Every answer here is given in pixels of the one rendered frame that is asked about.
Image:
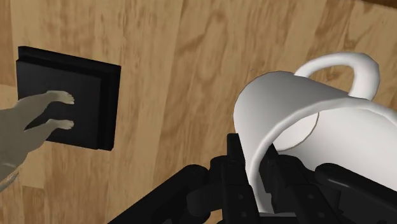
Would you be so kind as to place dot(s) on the white mug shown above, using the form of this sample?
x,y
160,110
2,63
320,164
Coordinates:
x,y
325,124

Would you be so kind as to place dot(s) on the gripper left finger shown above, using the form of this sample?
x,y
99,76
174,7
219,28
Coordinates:
x,y
229,186

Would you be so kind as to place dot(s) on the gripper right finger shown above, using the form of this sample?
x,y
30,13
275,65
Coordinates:
x,y
310,192

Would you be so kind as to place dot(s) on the grey animal figure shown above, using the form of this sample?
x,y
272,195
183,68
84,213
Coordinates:
x,y
21,124

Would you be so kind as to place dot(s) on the black square box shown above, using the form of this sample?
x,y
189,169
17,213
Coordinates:
x,y
71,93

